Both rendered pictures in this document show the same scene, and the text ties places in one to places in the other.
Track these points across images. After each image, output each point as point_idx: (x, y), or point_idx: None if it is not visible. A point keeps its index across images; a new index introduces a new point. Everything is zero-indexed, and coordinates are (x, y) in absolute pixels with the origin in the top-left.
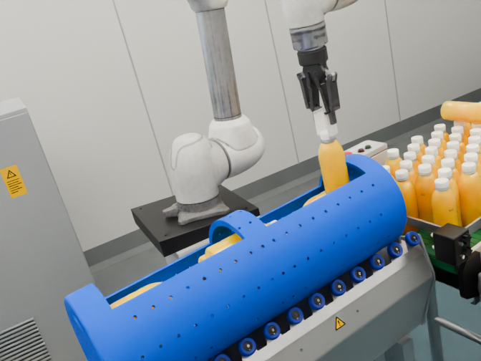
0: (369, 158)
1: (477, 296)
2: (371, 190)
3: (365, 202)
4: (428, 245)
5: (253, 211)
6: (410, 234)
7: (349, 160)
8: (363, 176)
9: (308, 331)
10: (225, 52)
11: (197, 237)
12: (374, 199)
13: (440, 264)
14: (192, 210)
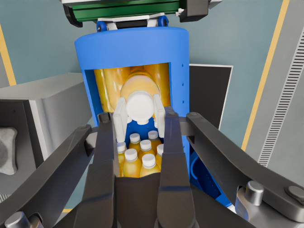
0: (152, 32)
1: None
2: (184, 72)
3: (187, 85)
4: (155, 2)
5: (25, 107)
6: (163, 23)
7: (135, 58)
8: (173, 69)
9: None
10: None
11: (40, 160)
12: (187, 73)
13: (172, 13)
14: (2, 164)
